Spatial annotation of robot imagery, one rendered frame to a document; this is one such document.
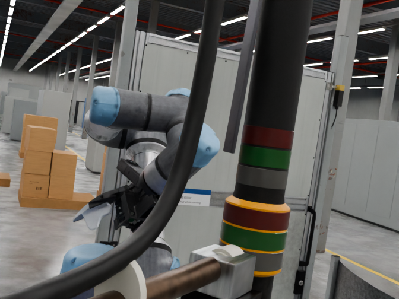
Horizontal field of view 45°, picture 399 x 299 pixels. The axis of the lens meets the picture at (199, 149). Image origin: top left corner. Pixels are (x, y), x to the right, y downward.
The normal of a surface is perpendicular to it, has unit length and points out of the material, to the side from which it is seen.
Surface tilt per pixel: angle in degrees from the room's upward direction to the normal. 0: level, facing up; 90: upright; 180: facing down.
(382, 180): 90
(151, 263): 53
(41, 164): 90
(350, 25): 90
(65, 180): 90
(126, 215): 80
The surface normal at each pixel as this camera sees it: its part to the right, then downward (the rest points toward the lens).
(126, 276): -0.50, -0.03
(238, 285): 0.85, 0.15
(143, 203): -0.74, -0.24
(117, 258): 0.69, -0.45
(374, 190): -0.91, -0.11
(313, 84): 0.40, 0.11
